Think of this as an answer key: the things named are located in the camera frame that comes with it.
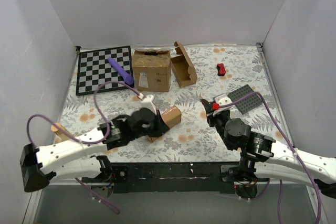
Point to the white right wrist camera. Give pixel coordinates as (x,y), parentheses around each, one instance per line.
(221,103)

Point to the grey studded building plate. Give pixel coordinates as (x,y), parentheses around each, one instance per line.
(247,104)

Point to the black and white chessboard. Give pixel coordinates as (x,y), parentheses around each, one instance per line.
(95,69)

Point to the purple cylindrical tool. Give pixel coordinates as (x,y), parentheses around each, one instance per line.
(127,78)

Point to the wooden cork cylinder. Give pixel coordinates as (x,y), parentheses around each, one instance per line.
(59,135)

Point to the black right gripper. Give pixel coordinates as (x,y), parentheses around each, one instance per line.
(211,115)

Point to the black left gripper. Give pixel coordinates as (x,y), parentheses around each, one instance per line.
(159,125)

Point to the aluminium frame rail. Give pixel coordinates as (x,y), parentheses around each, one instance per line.
(98,170)

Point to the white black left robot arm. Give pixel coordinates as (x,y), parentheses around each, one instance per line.
(39,164)

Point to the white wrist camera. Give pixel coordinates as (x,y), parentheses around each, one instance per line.
(146,101)
(221,103)

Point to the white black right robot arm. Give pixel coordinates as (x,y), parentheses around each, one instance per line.
(263,157)

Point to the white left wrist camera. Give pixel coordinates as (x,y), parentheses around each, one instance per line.
(146,101)

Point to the small cardboard express box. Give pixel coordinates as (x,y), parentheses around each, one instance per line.
(171,118)

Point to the large brown cardboard box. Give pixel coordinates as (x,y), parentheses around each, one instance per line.
(152,69)

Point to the floral patterned table mat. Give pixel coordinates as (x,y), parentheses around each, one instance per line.
(192,140)

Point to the open small cardboard box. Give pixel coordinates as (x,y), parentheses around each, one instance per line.
(183,67)

